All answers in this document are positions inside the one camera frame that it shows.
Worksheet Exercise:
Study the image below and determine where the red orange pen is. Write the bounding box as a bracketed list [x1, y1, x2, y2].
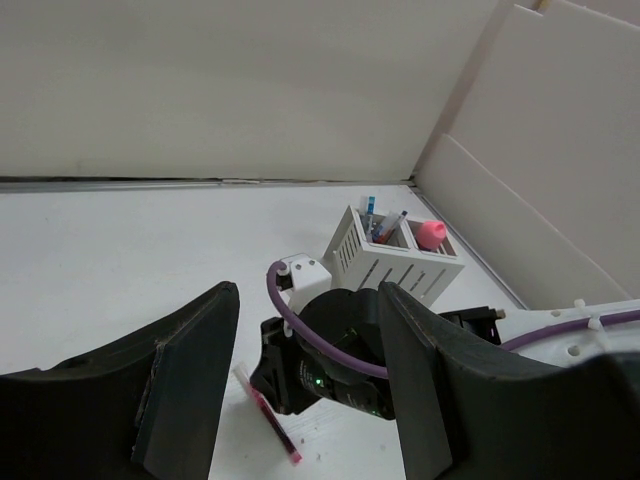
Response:
[372, 224, 385, 244]

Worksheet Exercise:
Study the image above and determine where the white two-slot pen holder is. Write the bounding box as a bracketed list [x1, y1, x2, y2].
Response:
[321, 206, 464, 307]

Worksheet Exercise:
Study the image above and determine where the teal blue gel pen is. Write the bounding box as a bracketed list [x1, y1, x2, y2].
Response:
[359, 195, 375, 242]

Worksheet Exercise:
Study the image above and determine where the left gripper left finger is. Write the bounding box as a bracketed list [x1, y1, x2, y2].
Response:
[1, 282, 239, 479]

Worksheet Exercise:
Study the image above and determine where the pink clear gel pen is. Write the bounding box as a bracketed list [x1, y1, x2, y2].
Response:
[232, 363, 302, 465]

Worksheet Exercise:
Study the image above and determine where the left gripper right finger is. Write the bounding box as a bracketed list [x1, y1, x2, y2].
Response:
[378, 283, 639, 479]

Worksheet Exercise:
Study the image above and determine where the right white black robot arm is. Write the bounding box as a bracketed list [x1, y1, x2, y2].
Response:
[249, 288, 592, 420]

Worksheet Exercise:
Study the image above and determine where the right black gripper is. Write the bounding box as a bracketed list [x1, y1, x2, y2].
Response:
[250, 288, 395, 420]

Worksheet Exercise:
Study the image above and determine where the aluminium rail back edge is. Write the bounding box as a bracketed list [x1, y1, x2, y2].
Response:
[1, 176, 415, 194]

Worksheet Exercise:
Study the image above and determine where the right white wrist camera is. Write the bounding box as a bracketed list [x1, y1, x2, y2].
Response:
[276, 254, 332, 314]

